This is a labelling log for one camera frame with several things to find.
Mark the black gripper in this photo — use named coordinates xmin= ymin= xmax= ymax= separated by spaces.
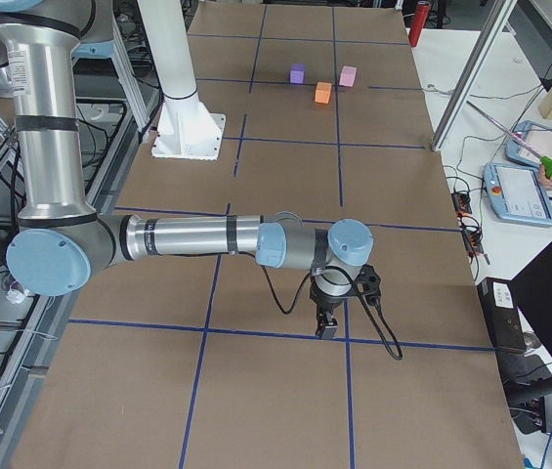
xmin=310 ymin=279 xmax=354 ymax=339

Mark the orange foam cube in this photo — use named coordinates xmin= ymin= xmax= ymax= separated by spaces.
xmin=314 ymin=81 xmax=332 ymax=105

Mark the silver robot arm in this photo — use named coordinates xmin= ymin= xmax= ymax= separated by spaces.
xmin=0 ymin=1 xmax=379 ymax=339

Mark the person hand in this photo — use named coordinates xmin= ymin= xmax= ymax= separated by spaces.
xmin=537 ymin=164 xmax=552 ymax=191

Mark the black laptop monitor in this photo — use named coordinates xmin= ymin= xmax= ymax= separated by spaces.
xmin=477 ymin=241 xmax=552 ymax=406

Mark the teach pendant near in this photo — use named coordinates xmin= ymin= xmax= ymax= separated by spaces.
xmin=483 ymin=162 xmax=552 ymax=228

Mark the teach pendant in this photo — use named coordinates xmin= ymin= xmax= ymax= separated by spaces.
xmin=505 ymin=120 xmax=552 ymax=167
xmin=483 ymin=162 xmax=552 ymax=228

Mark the pink foam cube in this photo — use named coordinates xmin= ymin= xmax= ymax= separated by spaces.
xmin=339 ymin=65 xmax=358 ymax=88

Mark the purple foam cube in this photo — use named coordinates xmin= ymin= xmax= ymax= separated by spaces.
xmin=289 ymin=64 xmax=306 ymax=84

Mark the teach pendant far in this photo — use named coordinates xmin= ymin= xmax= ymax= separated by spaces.
xmin=505 ymin=120 xmax=552 ymax=167

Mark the red bottle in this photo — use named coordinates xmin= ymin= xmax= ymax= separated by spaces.
xmin=408 ymin=1 xmax=431 ymax=48

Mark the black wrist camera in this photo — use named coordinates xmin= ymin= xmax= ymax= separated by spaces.
xmin=356 ymin=264 xmax=381 ymax=308

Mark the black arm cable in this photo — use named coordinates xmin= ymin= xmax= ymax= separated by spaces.
xmin=261 ymin=253 xmax=403 ymax=362

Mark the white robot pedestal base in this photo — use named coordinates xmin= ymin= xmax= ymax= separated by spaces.
xmin=138 ymin=0 xmax=226 ymax=160

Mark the green handled grabber tool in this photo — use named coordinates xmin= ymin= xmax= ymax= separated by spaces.
xmin=466 ymin=101 xmax=552 ymax=179

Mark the aluminium frame post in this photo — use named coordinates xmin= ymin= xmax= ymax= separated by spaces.
xmin=431 ymin=0 xmax=517 ymax=151

